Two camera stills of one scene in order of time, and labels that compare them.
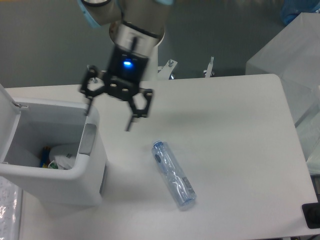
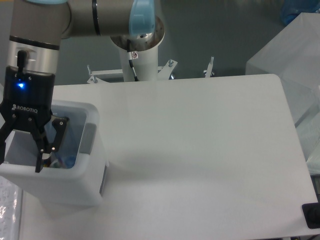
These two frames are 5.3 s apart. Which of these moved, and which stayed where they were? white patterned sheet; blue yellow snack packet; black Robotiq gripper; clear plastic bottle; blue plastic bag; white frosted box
Moved: black Robotiq gripper; clear plastic bottle
Stayed: blue yellow snack packet; white patterned sheet; white frosted box; blue plastic bag
